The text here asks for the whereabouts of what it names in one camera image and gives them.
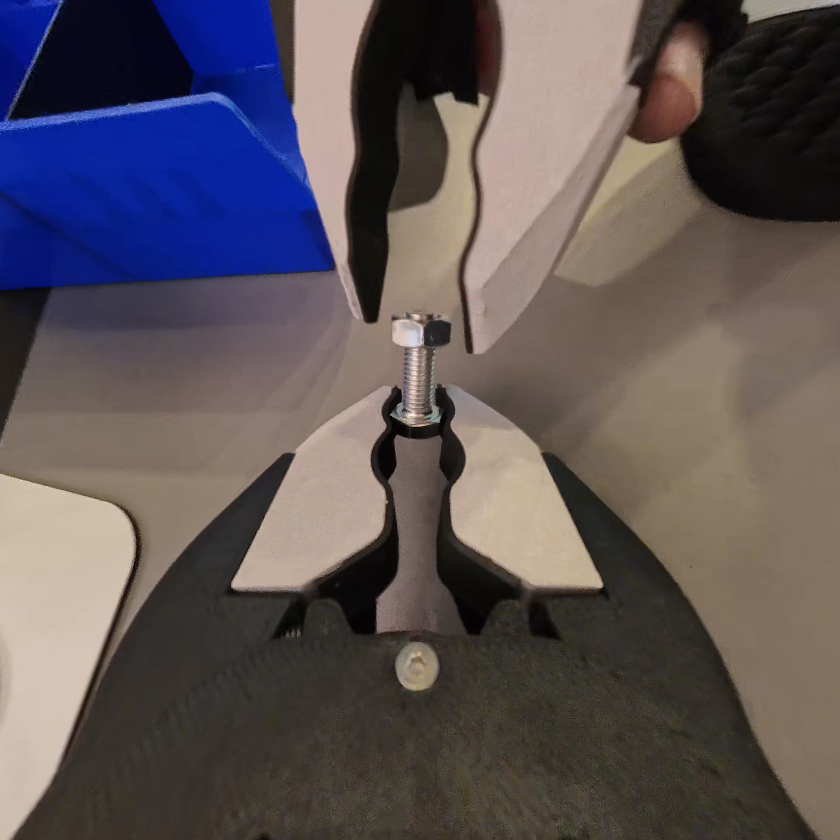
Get silver hex bolt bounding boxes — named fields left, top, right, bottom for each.
left=389, top=310, right=454, bottom=427

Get blue plastic bin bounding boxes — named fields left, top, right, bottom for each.
left=0, top=0, right=337, bottom=291

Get person's right hand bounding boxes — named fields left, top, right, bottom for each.
left=638, top=20, right=713, bottom=145

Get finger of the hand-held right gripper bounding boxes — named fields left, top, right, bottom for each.
left=457, top=0, right=647, bottom=355
left=293, top=0, right=406, bottom=324

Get black wrist rest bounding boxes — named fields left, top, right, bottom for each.
left=679, top=10, right=840, bottom=224

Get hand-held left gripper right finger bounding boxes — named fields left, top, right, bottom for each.
left=435, top=385, right=606, bottom=634

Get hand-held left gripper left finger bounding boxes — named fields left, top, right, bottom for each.
left=230, top=385, right=401, bottom=634

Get white metal stand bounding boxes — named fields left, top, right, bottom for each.
left=0, top=472, right=139, bottom=840

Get silver hex nut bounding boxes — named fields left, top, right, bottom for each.
left=391, top=314, right=454, bottom=349

